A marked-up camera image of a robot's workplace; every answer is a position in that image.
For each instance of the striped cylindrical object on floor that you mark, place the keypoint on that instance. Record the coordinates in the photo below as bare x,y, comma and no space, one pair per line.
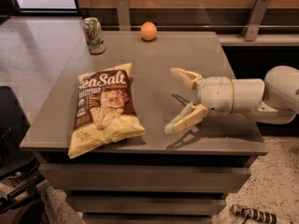
254,214

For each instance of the black device on floor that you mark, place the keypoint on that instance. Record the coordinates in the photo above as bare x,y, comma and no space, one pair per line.
19,189

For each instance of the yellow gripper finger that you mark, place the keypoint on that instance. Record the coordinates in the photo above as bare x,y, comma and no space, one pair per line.
190,115
189,79

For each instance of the grey drawer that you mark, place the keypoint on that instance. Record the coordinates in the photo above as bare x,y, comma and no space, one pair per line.
146,205
144,178

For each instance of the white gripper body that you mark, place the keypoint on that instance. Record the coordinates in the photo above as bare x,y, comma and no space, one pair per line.
215,94

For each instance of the brown sea salt chip bag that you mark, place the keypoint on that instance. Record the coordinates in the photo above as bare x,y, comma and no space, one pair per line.
105,112

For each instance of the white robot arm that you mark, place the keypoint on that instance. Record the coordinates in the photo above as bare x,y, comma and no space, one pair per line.
273,99

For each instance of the black chair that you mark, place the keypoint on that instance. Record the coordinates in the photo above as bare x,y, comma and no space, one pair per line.
14,125

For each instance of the orange fruit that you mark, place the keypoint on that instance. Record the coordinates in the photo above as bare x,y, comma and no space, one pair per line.
148,31

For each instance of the upper grey drawer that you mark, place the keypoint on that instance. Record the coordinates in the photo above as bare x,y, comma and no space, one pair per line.
144,178

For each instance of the left metal bracket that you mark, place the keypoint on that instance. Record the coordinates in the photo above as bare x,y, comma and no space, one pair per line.
123,13

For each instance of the lower grey drawer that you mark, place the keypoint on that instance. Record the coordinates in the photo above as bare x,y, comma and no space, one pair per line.
146,205

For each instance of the green white soda can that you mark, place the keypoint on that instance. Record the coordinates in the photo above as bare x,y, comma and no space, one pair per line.
93,34

